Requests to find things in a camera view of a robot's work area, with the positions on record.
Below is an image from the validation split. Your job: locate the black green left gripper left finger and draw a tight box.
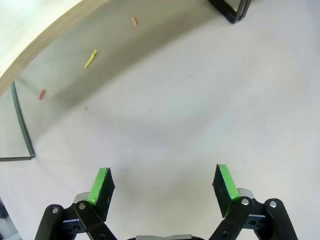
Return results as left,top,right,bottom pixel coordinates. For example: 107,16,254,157
34,166,118,240

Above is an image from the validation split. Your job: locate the yellow-green small stick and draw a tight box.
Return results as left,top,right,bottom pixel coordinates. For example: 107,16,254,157
84,49,98,69

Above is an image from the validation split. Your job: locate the wooden two-tier shelf black frame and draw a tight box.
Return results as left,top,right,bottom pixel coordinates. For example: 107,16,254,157
238,0,251,21
0,0,245,162

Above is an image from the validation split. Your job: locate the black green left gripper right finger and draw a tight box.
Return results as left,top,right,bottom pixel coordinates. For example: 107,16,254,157
207,163,298,240

